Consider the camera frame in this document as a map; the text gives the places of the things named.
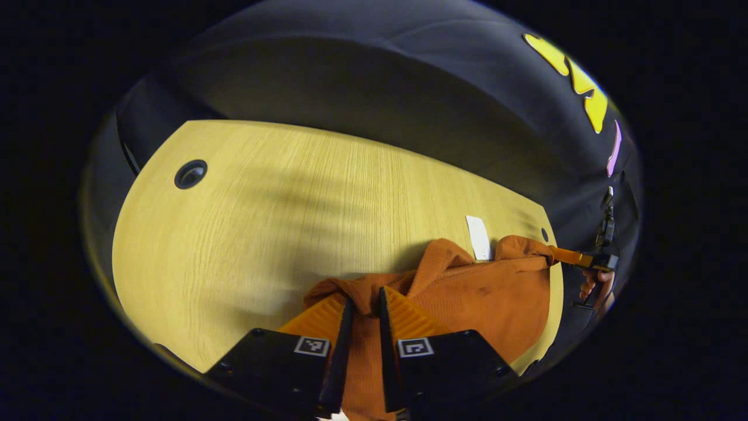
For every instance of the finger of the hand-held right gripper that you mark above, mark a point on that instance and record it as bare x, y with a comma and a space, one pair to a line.
575, 258

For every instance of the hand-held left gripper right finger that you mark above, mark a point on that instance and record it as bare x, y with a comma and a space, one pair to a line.
388, 362

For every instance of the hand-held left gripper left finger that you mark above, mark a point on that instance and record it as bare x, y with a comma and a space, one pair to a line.
345, 362

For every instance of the orange knit shirt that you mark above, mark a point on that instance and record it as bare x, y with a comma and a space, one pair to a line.
497, 304

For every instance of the white tape strip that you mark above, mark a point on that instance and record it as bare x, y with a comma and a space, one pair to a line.
478, 237

